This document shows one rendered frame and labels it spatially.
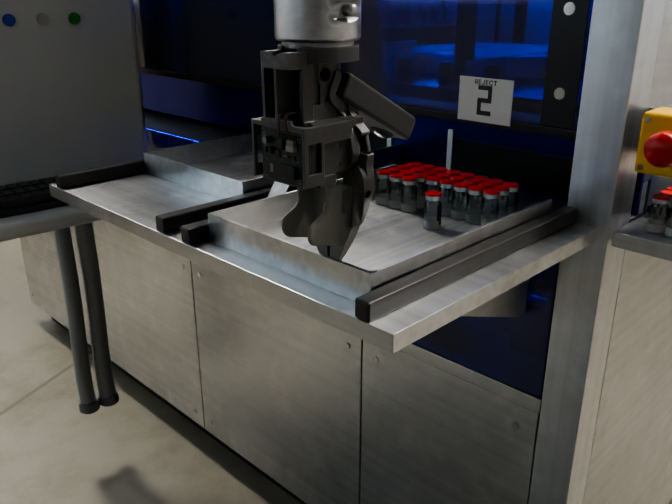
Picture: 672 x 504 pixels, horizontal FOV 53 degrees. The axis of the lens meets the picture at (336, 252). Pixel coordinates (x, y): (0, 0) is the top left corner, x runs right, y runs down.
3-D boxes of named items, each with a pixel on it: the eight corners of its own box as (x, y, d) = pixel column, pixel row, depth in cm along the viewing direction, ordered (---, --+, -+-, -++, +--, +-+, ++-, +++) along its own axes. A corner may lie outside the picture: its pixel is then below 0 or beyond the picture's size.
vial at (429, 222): (430, 223, 86) (431, 191, 85) (444, 227, 85) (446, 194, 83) (419, 227, 85) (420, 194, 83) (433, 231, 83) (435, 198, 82)
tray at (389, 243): (393, 186, 103) (394, 164, 102) (549, 225, 86) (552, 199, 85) (209, 240, 81) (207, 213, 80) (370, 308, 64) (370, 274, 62)
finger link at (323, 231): (295, 279, 64) (293, 185, 61) (339, 262, 68) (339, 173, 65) (318, 288, 62) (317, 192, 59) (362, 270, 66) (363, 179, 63)
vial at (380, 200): (382, 200, 96) (383, 168, 94) (394, 203, 94) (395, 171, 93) (372, 203, 94) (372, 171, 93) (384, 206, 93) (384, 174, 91)
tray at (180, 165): (298, 142, 133) (298, 124, 132) (400, 164, 116) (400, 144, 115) (145, 173, 111) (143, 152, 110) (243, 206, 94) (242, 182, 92)
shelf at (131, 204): (282, 148, 137) (281, 138, 137) (621, 227, 91) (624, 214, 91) (50, 196, 106) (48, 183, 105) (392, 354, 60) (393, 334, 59)
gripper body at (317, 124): (251, 181, 62) (245, 45, 58) (319, 165, 68) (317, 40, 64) (308, 198, 57) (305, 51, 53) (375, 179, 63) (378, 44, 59)
